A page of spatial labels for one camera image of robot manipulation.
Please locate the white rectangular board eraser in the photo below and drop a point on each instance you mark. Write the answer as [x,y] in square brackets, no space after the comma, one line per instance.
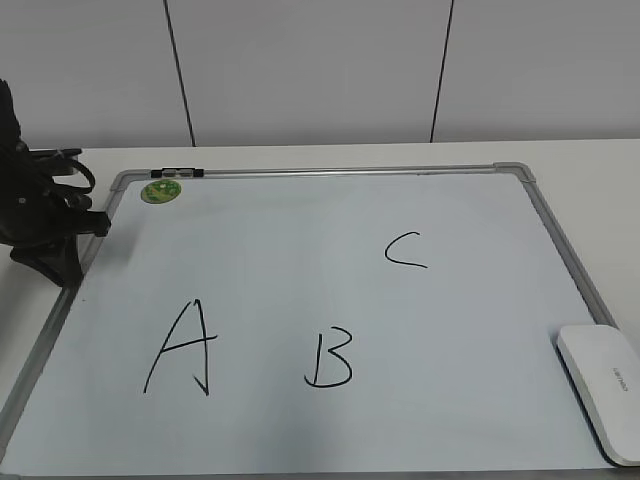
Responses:
[604,368]

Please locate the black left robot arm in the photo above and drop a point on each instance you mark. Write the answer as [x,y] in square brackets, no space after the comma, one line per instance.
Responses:
[11,135]

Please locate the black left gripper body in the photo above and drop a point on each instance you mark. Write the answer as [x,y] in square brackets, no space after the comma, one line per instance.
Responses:
[35,209]

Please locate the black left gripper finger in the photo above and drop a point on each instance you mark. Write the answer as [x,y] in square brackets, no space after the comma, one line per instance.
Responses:
[58,260]
[90,223]

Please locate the white board with grey frame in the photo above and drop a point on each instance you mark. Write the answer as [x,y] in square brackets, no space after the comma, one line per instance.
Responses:
[340,323]

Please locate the round green magnet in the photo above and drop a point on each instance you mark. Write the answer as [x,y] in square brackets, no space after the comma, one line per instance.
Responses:
[160,192]

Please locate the black and silver frame clip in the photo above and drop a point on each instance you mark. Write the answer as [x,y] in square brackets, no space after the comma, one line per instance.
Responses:
[177,173]

